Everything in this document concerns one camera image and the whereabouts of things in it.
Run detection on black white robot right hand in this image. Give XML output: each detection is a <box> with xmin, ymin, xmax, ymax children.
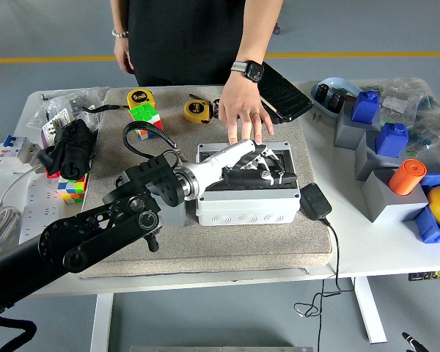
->
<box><xmin>401</xmin><ymin>331</ymin><xmax>426</xmax><ymax>352</ymax></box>

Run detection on black strap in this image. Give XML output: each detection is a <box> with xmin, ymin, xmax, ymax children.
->
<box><xmin>81</xmin><ymin>104</ymin><xmax>130</xmax><ymax>114</ymax></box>

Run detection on grey block with round hole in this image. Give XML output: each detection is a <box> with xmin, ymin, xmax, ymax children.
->
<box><xmin>155</xmin><ymin>199</ymin><xmax>187</xmax><ymax>227</ymax></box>

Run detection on person's right hand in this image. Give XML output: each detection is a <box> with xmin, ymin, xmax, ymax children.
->
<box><xmin>113</xmin><ymin>35</ymin><xmax>136</xmax><ymax>76</ymax></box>

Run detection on colourful puzzle cube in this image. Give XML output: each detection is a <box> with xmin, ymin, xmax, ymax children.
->
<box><xmin>128</xmin><ymin>102</ymin><xmax>164</xmax><ymax>141</ymax></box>
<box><xmin>56</xmin><ymin>174</ymin><xmax>88</xmax><ymax>205</ymax></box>

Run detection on person's left hand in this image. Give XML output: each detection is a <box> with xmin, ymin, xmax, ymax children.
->
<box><xmin>218</xmin><ymin>75</ymin><xmax>275</xmax><ymax>145</ymax></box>

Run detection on black adapter cord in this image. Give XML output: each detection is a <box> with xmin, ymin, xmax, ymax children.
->
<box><xmin>293</xmin><ymin>216</ymin><xmax>353</xmax><ymax>352</ymax></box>

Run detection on black table control panel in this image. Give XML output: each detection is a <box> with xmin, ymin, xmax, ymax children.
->
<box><xmin>408</xmin><ymin>270</ymin><xmax>440</xmax><ymax>282</ymax></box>

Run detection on white switch in purple package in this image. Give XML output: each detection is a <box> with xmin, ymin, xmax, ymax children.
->
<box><xmin>40</xmin><ymin>109</ymin><xmax>100</xmax><ymax>147</ymax></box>

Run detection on grey-brown mat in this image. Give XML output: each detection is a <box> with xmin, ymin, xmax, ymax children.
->
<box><xmin>72</xmin><ymin>84</ymin><xmax>334</xmax><ymax>279</ymax></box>

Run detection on white blue circuit breaker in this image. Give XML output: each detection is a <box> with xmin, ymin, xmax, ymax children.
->
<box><xmin>0</xmin><ymin>134</ymin><xmax>42</xmax><ymax>172</ymax></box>

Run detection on white table leg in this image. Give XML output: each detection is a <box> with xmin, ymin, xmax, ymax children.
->
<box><xmin>351</xmin><ymin>276</ymin><xmax>388</xmax><ymax>345</ymax></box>
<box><xmin>90</xmin><ymin>293</ymin><xmax>114</xmax><ymax>352</ymax></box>

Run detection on person's torso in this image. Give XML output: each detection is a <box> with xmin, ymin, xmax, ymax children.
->
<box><xmin>127</xmin><ymin>0</ymin><xmax>249</xmax><ymax>87</ymax></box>

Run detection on blue bottle-shaped block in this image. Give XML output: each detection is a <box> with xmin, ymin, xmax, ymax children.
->
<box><xmin>351</xmin><ymin>90</ymin><xmax>381</xmax><ymax>124</ymax></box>
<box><xmin>374</xmin><ymin>122</ymin><xmax>410</xmax><ymax>157</ymax></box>

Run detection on clear bags of electronic parts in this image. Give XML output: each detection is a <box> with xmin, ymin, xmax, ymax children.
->
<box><xmin>359</xmin><ymin>76</ymin><xmax>440</xmax><ymax>162</ymax></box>

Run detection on blue plastic bin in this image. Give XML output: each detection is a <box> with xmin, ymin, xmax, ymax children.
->
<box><xmin>403</xmin><ymin>172</ymin><xmax>440</xmax><ymax>245</ymax></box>

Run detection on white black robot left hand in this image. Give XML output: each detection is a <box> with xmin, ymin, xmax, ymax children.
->
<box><xmin>196</xmin><ymin>139</ymin><xmax>298</xmax><ymax>195</ymax></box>

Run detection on light blue bowl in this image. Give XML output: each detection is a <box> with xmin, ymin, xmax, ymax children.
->
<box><xmin>310</xmin><ymin>76</ymin><xmax>364</xmax><ymax>120</ymax></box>

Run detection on black folded cloth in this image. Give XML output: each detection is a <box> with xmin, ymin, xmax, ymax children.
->
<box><xmin>37</xmin><ymin>119</ymin><xmax>96</xmax><ymax>181</ymax></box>

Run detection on white electrical junction box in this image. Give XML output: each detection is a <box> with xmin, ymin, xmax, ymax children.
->
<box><xmin>194</xmin><ymin>142</ymin><xmax>301</xmax><ymax>227</ymax></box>

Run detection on black power adapter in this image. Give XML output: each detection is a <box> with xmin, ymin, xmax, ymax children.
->
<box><xmin>298</xmin><ymin>182</ymin><xmax>333</xmax><ymax>221</ymax></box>

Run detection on yellow black tape measure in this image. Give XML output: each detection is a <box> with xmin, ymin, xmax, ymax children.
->
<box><xmin>127</xmin><ymin>88</ymin><xmax>158</xmax><ymax>110</ymax></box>
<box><xmin>183</xmin><ymin>94</ymin><xmax>216</xmax><ymax>124</ymax></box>

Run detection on white power strip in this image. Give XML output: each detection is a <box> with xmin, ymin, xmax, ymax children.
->
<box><xmin>18</xmin><ymin>174</ymin><xmax>85</xmax><ymax>245</ymax></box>

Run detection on white cable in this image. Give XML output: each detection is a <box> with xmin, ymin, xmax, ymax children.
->
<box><xmin>0</xmin><ymin>163</ymin><xmax>45</xmax><ymax>257</ymax></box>

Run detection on black open tool case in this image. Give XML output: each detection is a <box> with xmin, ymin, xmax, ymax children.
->
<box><xmin>257</xmin><ymin>61</ymin><xmax>315</xmax><ymax>125</ymax></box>

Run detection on orange cylinder battery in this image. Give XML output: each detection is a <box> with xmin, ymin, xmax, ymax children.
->
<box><xmin>388</xmin><ymin>158</ymin><xmax>428</xmax><ymax>197</ymax></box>

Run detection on black wrist watch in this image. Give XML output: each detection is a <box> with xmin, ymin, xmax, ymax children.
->
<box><xmin>230</xmin><ymin>59</ymin><xmax>265</xmax><ymax>84</ymax></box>

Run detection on clear plastic bags with hardware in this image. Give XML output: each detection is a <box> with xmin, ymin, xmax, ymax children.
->
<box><xmin>27</xmin><ymin>86</ymin><xmax>111</xmax><ymax>129</ymax></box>

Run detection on smoky transparent hinged box lid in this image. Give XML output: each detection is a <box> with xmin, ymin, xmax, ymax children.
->
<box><xmin>199</xmin><ymin>149</ymin><xmax>295</xmax><ymax>192</ymax></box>

